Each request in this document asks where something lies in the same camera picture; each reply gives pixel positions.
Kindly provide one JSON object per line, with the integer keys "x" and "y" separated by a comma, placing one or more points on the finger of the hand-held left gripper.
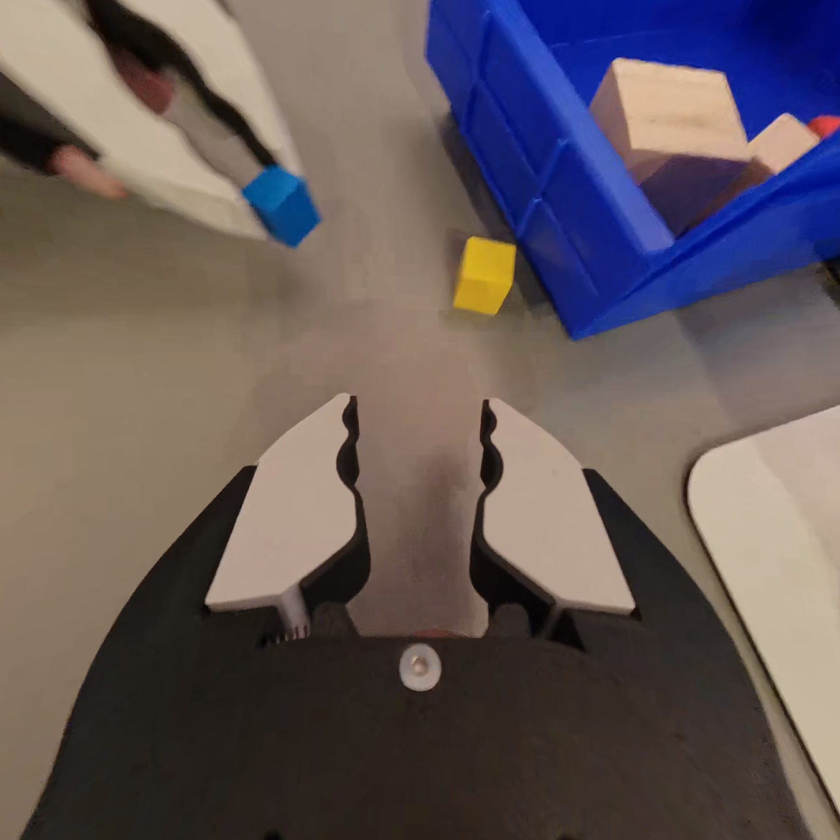
{"x": 59, "y": 72}
{"x": 223, "y": 59}

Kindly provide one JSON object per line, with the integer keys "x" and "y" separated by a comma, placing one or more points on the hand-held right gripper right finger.
{"x": 558, "y": 525}

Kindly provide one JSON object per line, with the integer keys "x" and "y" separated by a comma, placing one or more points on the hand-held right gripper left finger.
{"x": 289, "y": 518}

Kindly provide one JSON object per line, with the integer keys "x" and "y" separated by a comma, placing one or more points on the small blue cube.
{"x": 282, "y": 203}

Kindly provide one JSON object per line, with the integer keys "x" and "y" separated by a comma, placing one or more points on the yellow block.
{"x": 484, "y": 275}

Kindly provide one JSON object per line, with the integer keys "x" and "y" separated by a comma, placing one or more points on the large blue box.
{"x": 590, "y": 229}

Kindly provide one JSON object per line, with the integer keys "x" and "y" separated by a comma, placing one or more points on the large wooden cube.
{"x": 669, "y": 124}
{"x": 781, "y": 148}

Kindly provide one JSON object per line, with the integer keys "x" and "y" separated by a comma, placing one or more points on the person's left hand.
{"x": 85, "y": 172}

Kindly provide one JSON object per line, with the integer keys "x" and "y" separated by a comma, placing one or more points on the small red block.
{"x": 825, "y": 126}

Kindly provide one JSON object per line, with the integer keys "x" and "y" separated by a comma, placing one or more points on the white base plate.
{"x": 787, "y": 525}

